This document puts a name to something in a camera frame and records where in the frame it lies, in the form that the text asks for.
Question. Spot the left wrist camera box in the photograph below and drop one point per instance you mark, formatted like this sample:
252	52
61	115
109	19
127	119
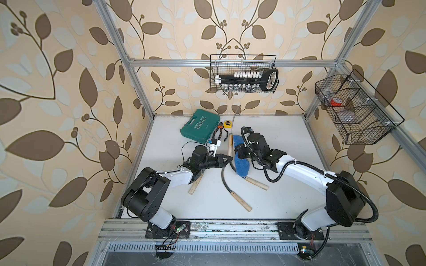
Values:
213	145

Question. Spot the right wall wire basket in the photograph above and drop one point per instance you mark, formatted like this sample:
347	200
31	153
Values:
366	116

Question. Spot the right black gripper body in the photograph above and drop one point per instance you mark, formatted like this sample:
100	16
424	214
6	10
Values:
245	152

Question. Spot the yellow black tape measure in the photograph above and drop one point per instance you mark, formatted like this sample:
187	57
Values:
228	124

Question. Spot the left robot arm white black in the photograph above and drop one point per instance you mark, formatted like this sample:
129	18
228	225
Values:
144	197

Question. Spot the red item in basket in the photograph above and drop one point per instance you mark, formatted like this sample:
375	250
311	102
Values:
336	102

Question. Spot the back wall wire basket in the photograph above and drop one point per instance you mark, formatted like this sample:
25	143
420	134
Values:
230	63

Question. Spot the black red handled pliers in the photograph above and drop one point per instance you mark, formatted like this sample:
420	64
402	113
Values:
218	132

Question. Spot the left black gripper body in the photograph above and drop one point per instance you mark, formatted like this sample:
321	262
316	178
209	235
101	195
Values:
208	162

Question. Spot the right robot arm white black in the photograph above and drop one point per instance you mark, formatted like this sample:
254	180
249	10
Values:
343	202

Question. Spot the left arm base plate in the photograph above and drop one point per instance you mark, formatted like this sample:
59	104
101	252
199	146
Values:
181	228

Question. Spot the blue microfiber rag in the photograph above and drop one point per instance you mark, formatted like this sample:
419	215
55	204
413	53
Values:
241	163

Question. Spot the black socket bit holder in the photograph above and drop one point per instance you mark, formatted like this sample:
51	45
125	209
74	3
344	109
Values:
262	81

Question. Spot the wall wire basket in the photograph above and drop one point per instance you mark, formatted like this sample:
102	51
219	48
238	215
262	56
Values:
366	116
230	63

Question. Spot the green plastic tool case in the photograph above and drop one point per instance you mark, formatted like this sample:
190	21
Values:
200	126

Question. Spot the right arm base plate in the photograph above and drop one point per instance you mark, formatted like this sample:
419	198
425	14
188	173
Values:
288	231

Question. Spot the aluminium front rail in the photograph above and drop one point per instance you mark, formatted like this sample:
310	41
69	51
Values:
243	230

